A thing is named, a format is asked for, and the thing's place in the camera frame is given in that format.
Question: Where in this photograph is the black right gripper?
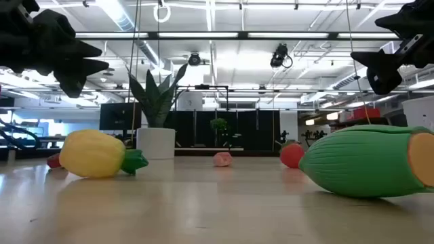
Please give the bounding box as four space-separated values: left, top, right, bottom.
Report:
351 0 434 69

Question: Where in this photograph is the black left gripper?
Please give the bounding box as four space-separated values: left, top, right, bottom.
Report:
0 0 110 78

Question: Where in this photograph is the red toy cherry with stem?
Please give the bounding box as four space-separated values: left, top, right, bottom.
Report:
46 152 64 169

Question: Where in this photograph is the green toy corn cob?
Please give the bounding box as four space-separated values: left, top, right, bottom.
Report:
298 124 434 199

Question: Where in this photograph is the pink toy fruit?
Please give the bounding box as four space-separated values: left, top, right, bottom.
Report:
212 151 234 167

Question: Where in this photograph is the black background monitor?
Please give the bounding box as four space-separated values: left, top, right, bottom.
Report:
99 102 142 131

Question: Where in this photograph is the red storage box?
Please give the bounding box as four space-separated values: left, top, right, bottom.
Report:
352 107 381 120

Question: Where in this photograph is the green snake plant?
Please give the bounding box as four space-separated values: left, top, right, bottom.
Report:
125 63 189 129

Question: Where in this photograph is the white round plant pot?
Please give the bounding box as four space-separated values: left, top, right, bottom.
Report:
136 127 176 160

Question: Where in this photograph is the overhead light bar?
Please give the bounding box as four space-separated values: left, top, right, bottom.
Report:
74 31 403 42

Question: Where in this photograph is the small background plant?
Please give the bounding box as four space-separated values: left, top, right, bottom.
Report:
210 117 231 148

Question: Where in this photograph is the black partition panel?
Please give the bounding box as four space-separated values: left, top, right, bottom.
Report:
174 110 281 153

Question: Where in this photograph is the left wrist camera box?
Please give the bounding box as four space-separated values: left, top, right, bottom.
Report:
53 69 87 99

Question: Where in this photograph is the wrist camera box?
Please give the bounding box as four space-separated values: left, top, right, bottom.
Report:
366 66 404 96
53 69 87 99

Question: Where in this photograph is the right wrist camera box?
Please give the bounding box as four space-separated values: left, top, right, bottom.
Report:
366 66 404 96

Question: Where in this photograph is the white coiled cable ring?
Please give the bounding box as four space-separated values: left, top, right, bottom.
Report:
153 3 172 24

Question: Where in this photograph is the black overhead camera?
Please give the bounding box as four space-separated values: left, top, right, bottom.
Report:
270 43 293 68

